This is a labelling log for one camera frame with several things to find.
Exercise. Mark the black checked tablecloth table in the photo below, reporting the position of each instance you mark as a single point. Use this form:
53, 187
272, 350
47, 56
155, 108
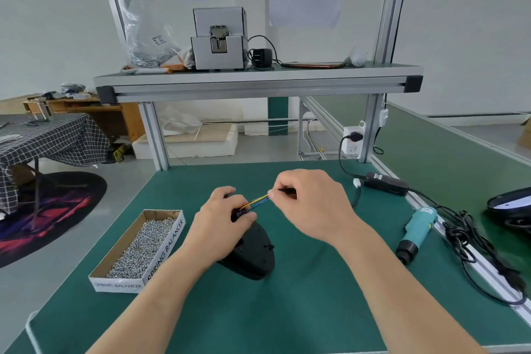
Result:
45, 138

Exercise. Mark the small black adapter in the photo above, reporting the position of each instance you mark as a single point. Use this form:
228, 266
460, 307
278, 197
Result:
261, 57

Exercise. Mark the brown cardboard box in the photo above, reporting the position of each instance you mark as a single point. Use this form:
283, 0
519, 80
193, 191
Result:
525, 134

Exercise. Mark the white foam block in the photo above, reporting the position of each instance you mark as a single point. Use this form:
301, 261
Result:
186, 146

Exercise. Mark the round dark patterned rug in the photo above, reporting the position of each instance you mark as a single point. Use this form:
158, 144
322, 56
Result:
54, 212

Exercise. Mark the pile of silver screws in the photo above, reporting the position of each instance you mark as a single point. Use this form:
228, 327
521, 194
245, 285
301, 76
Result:
139, 248

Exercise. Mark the black plastic housing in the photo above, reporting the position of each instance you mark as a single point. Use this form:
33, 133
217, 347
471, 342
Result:
255, 256

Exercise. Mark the white cardboard screw box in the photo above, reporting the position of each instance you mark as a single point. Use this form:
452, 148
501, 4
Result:
159, 258

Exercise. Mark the teal electric screwdriver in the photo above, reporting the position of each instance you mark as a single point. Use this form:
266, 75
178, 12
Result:
419, 227

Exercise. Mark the black power adapter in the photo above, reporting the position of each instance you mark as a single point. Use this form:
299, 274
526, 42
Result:
385, 183

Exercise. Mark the beige and orange cloth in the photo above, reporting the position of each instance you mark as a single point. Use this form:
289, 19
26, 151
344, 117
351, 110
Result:
172, 66

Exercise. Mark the wooden desk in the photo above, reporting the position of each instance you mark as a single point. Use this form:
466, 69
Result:
103, 117

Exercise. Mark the person's left forearm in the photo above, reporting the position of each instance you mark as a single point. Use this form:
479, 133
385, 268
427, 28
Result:
161, 295

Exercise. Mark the person's right forearm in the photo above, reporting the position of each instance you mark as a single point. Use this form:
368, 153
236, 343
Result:
398, 291

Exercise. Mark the white wall socket strip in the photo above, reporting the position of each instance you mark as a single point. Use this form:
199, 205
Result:
353, 140

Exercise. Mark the white switch box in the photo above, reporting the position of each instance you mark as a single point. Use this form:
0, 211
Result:
384, 119

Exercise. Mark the white plastic sheet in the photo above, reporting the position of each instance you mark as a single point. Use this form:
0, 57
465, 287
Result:
195, 115

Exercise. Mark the grey screw feeder machine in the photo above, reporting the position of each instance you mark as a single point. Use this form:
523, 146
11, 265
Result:
220, 40

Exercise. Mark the black and white device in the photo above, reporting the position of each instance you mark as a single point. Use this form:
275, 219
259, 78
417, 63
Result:
512, 206

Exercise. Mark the aluminium frame shelf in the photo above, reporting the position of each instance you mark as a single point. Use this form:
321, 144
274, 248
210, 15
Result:
257, 84

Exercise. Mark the clear plastic bag of screws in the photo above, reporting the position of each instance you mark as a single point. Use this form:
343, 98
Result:
151, 40

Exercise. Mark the person's left thumb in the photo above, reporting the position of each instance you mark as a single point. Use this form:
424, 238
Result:
247, 217

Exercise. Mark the person's left hand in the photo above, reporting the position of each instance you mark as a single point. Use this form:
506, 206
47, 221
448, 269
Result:
211, 227

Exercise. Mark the flat brown tablet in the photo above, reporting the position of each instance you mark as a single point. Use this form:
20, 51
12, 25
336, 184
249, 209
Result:
313, 64

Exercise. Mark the person's right hand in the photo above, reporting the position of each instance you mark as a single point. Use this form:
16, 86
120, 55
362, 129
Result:
321, 204

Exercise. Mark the small white connector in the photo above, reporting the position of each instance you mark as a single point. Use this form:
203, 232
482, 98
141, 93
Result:
357, 183

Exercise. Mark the person's right thumb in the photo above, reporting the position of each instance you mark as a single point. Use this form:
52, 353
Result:
283, 196

